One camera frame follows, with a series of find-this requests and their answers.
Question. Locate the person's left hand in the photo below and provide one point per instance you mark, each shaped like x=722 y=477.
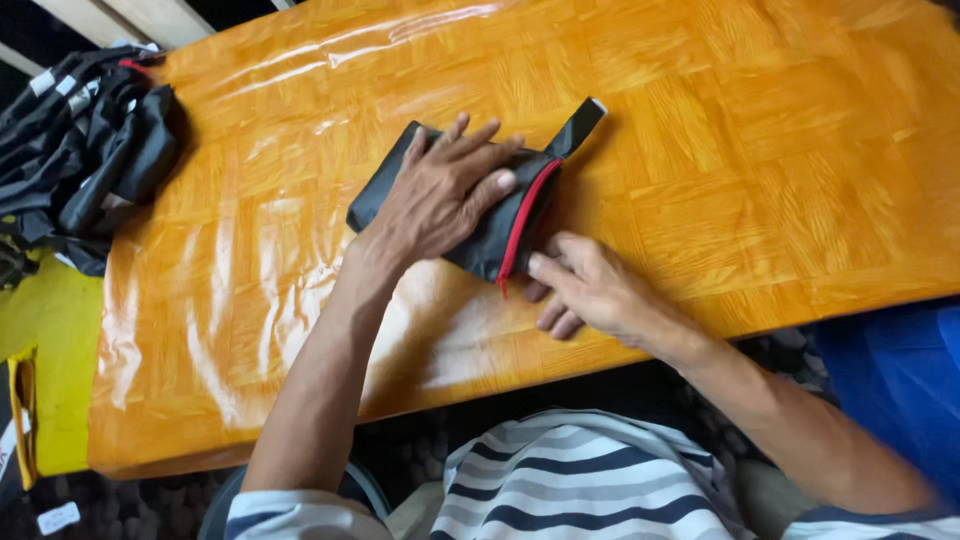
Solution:
x=431 y=202

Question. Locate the person's right hand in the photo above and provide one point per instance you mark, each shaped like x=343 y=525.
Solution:
x=600 y=289

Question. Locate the black pouch with red zipper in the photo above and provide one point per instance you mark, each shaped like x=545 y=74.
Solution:
x=517 y=217

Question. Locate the person's striped shirt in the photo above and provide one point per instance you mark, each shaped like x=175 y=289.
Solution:
x=570 y=480

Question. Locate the blue fabric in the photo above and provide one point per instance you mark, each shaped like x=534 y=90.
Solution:
x=896 y=382

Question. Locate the heap of black fabric bags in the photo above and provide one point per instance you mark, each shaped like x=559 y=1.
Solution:
x=82 y=150

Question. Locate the yellow fabric sheet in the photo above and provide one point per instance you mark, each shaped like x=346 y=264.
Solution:
x=52 y=352

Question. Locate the white paper tag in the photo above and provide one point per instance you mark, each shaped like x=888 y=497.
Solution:
x=58 y=517

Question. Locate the white wooden frame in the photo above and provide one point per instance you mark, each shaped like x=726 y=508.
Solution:
x=120 y=21

